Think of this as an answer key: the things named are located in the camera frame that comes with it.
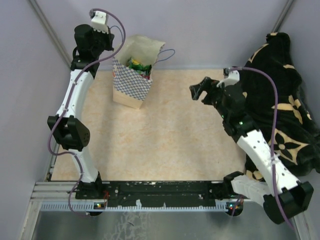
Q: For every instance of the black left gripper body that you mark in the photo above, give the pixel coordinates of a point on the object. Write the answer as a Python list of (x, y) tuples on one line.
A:
[(102, 42)]

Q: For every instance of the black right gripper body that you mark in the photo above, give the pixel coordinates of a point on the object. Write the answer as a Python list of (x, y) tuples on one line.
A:
[(214, 95)]

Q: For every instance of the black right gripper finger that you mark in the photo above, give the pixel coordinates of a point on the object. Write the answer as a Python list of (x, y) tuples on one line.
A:
[(196, 93), (203, 85)]

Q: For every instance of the green snack packet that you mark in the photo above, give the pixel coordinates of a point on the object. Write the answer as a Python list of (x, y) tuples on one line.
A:
[(143, 70)]

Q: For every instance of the blue checkered paper bag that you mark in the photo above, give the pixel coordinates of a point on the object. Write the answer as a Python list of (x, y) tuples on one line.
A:
[(129, 88)]

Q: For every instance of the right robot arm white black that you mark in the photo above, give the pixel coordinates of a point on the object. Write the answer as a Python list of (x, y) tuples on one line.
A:
[(281, 194)]

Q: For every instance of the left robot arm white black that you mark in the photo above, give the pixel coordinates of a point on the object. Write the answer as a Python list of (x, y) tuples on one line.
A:
[(66, 126)]

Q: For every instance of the black floral blanket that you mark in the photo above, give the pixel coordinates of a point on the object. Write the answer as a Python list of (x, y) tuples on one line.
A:
[(278, 106)]

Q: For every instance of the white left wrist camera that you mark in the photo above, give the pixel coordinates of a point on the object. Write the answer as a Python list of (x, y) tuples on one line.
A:
[(99, 21)]

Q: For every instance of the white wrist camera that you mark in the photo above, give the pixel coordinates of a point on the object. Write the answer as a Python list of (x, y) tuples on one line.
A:
[(99, 21), (231, 77)]

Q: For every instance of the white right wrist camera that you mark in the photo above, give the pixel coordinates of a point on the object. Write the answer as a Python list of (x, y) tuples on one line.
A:
[(231, 77)]

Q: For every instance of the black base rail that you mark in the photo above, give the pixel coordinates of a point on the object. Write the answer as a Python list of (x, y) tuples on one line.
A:
[(156, 194)]

